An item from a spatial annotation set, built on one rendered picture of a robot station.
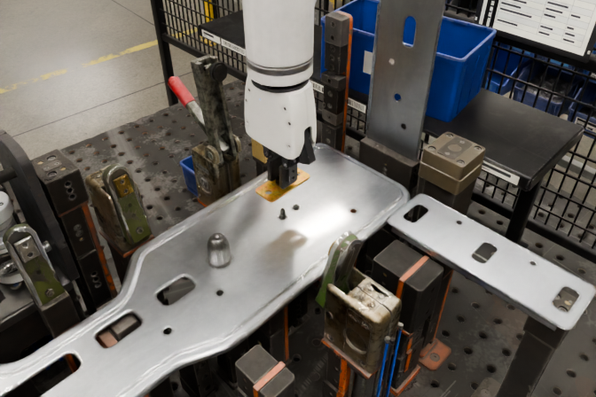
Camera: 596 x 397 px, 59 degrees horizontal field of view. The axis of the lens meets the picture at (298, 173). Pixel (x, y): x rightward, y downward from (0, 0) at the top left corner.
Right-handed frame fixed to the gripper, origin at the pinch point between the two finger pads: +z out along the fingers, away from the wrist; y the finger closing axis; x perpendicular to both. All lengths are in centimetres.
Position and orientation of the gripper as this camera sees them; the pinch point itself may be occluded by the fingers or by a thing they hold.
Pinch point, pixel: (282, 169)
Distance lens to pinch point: 76.8
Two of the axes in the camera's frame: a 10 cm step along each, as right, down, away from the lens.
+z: 0.0, 7.8, 6.2
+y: 7.1, 4.4, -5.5
